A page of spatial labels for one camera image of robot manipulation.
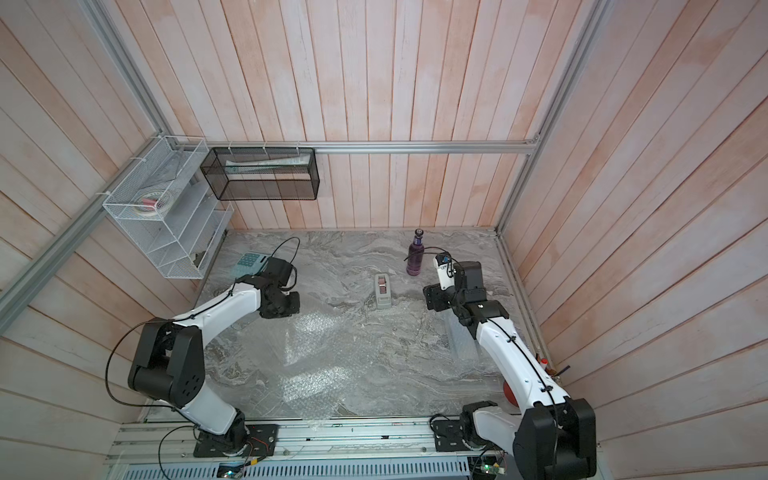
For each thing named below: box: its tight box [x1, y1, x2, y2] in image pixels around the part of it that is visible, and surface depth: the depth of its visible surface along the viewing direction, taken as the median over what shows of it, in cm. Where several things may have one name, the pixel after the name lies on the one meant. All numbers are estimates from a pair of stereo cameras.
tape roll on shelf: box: [134, 191, 173, 217], surface depth 76 cm
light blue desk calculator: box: [232, 252, 272, 279], surface depth 109 cm
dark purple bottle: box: [406, 228, 425, 277], surface depth 101 cm
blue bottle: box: [446, 308, 481, 366], surface depth 85 cm
